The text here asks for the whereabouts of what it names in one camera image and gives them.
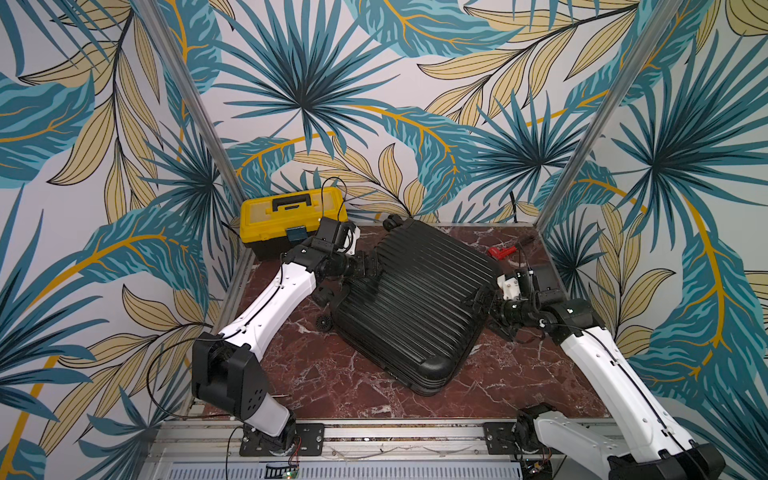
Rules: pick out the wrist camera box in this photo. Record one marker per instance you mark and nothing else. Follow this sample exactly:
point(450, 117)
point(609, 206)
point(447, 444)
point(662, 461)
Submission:
point(334, 236)
point(526, 282)

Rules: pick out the black ribbed hard-shell suitcase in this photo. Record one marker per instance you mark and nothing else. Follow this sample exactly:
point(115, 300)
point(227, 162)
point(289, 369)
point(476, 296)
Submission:
point(420, 317)

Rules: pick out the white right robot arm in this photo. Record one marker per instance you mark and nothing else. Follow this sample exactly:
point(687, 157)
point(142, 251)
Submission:
point(653, 445)

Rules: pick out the red pipe wrench black handle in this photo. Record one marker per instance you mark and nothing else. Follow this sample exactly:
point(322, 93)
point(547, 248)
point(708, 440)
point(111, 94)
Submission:
point(499, 253)

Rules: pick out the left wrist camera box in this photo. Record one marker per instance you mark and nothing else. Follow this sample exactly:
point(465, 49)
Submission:
point(334, 236)

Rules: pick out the yellow and black toolbox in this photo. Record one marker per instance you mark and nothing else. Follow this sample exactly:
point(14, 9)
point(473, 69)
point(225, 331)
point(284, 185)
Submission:
point(270, 226)

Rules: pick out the left aluminium corner post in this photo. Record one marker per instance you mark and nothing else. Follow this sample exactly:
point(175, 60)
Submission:
point(160, 33)

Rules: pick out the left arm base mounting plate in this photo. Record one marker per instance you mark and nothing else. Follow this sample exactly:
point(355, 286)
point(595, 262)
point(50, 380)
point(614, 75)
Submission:
point(303, 439)

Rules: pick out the aluminium corner post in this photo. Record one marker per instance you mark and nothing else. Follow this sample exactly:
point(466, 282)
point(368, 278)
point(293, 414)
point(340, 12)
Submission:
point(160, 33)
point(661, 17)

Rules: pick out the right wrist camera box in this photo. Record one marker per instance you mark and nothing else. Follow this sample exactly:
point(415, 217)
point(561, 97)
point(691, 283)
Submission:
point(526, 282)

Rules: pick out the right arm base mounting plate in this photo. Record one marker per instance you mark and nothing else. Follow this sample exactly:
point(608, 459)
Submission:
point(510, 438)

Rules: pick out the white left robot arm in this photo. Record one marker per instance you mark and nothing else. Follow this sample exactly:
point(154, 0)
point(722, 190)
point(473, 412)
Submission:
point(226, 367)

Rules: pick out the aluminium front frame rail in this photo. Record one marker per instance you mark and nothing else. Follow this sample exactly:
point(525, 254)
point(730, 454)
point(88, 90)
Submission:
point(437, 448)

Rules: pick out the right aluminium corner post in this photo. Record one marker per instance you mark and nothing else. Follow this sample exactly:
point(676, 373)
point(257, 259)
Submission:
point(661, 17)

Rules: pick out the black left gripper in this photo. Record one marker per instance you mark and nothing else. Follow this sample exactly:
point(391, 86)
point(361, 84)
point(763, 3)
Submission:
point(362, 268)

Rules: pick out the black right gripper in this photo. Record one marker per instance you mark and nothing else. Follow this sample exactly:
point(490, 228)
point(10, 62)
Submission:
point(498, 306)

